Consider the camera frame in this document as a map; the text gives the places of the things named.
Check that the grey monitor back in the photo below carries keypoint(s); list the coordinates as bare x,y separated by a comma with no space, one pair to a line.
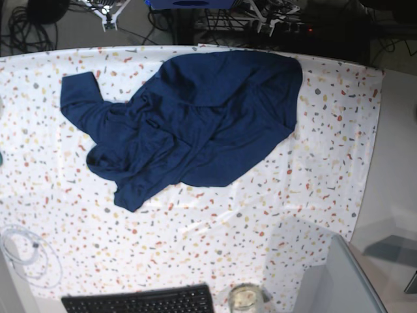
339,285

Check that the black computer keyboard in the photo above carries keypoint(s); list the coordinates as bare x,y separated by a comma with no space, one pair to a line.
196,298

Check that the terrazzo pattern table cloth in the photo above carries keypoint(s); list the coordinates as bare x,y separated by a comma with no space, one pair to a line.
66,236

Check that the navy blue t-shirt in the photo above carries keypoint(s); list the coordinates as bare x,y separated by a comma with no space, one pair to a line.
203,119

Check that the clear glass jar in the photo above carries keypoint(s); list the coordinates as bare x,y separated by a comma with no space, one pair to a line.
246,298

